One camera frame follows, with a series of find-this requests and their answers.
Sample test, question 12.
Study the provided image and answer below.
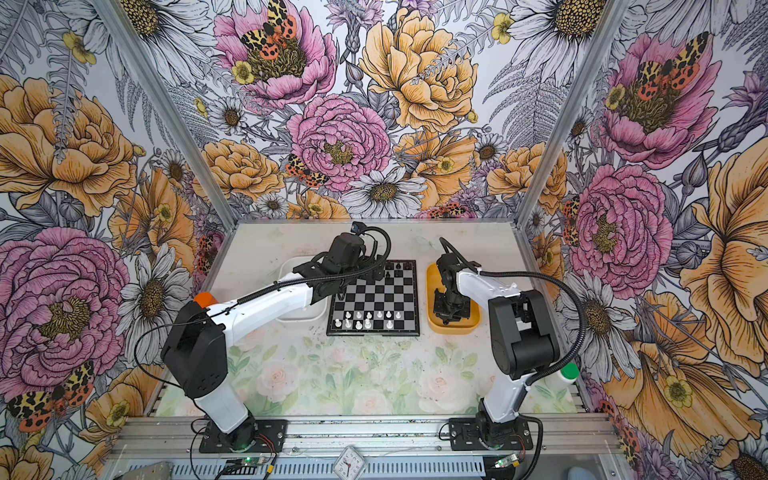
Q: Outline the orange pill bottle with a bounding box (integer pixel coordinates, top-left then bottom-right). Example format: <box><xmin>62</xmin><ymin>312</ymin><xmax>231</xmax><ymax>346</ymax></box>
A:
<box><xmin>194</xmin><ymin>292</ymin><xmax>218</xmax><ymax>308</ymax></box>

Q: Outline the white plastic tub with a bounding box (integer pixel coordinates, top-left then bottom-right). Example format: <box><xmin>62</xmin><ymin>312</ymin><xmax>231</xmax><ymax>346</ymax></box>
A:
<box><xmin>277</xmin><ymin>256</ymin><xmax>329</xmax><ymax>323</ymax></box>

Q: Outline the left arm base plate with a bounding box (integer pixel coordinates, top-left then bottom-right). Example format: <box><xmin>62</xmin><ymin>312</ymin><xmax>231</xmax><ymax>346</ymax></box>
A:
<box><xmin>198</xmin><ymin>418</ymin><xmax>289</xmax><ymax>454</ymax></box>

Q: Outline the aluminium front rail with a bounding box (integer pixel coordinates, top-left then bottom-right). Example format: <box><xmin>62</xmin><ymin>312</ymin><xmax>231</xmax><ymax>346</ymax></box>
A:
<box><xmin>109</xmin><ymin>413</ymin><xmax>620</xmax><ymax>460</ymax></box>

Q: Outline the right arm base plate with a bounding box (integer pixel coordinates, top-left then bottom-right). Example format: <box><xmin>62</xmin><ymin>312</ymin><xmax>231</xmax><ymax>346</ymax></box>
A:
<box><xmin>448</xmin><ymin>416</ymin><xmax>534</xmax><ymax>451</ymax></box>

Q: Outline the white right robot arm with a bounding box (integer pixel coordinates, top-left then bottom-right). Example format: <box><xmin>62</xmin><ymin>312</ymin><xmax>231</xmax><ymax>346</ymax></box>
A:
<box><xmin>428</xmin><ymin>253</ymin><xmax>560</xmax><ymax>448</ymax></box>

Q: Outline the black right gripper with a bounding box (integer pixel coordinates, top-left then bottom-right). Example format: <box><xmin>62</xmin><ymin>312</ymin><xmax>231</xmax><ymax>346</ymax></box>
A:
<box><xmin>432</xmin><ymin>290</ymin><xmax>471</xmax><ymax>323</ymax></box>

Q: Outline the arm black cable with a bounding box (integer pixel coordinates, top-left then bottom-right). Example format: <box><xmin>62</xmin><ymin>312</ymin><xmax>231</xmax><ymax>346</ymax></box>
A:
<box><xmin>133</xmin><ymin>223</ymin><xmax>393</xmax><ymax>391</ymax></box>
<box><xmin>439</xmin><ymin>236</ymin><xmax>587</xmax><ymax>480</ymax></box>

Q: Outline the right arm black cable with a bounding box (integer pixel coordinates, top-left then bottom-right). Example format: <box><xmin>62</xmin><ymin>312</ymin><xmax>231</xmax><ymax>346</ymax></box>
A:
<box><xmin>439</xmin><ymin>236</ymin><xmax>587</xmax><ymax>480</ymax></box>

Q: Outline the white analog clock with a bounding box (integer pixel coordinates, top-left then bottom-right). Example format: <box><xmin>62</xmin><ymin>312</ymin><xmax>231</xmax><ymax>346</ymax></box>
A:
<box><xmin>333</xmin><ymin>445</ymin><xmax>367</xmax><ymax>480</ymax></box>

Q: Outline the yellow plastic tub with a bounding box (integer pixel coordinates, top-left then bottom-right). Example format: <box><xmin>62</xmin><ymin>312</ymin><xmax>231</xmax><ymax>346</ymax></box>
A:
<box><xmin>426</xmin><ymin>263</ymin><xmax>482</xmax><ymax>335</ymax></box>

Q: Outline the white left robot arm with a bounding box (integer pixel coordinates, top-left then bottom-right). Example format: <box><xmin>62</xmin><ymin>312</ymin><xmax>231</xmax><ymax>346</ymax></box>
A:
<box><xmin>161</xmin><ymin>221</ymin><xmax>392</xmax><ymax>452</ymax></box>

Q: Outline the green capped white bottle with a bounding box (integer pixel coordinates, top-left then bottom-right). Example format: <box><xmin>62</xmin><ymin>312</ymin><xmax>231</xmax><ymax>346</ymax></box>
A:
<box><xmin>547</xmin><ymin>361</ymin><xmax>580</xmax><ymax>393</ymax></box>

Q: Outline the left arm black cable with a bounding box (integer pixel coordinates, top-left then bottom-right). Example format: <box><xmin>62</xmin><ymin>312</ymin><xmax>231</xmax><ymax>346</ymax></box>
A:
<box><xmin>133</xmin><ymin>223</ymin><xmax>393</xmax><ymax>391</ymax></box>

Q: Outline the black white chessboard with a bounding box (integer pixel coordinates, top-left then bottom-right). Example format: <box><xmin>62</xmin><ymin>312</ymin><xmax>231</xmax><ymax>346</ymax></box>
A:
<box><xmin>326</xmin><ymin>260</ymin><xmax>421</xmax><ymax>337</ymax></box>

